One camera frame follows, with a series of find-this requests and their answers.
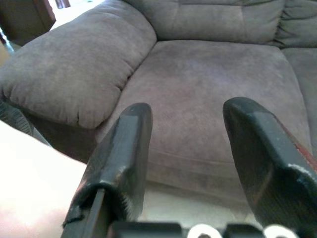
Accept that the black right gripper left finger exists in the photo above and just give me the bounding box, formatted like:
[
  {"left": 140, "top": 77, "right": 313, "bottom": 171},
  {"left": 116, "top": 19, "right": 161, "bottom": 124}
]
[{"left": 62, "top": 102, "right": 154, "bottom": 238}]

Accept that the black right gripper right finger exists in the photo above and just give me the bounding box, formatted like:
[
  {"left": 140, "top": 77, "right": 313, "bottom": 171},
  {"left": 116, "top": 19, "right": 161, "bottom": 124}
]
[{"left": 222, "top": 96, "right": 317, "bottom": 238}]

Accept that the dark grey fabric sofa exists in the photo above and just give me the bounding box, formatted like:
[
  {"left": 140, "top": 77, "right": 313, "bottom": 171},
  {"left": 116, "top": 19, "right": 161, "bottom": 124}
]
[{"left": 0, "top": 0, "right": 317, "bottom": 211}]

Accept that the brown wooden furniture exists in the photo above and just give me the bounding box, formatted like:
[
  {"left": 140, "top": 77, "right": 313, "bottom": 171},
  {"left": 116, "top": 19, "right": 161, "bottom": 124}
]
[{"left": 0, "top": 0, "right": 57, "bottom": 47}]

